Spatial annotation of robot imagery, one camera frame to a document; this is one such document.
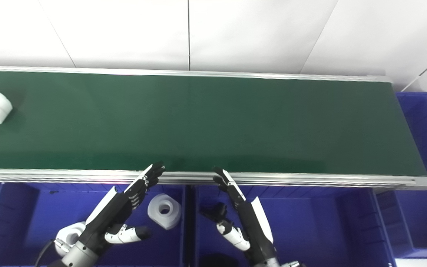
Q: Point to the green conveyor belt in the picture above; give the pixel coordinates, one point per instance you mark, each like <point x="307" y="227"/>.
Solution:
<point x="213" y="122"/>
<point x="272" y="179"/>

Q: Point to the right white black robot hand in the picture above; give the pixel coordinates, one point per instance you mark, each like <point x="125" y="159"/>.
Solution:
<point x="252" y="226"/>

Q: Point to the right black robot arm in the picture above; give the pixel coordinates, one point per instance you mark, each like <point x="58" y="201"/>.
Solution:
<point x="269" y="262"/>

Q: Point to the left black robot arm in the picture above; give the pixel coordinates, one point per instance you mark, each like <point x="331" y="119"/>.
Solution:
<point x="78" y="256"/>

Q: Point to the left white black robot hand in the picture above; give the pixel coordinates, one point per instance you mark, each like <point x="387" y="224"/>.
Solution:
<point x="111" y="213"/>

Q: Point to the white hexagonal plastic part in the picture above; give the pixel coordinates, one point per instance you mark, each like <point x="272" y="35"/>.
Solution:
<point x="164" y="210"/>

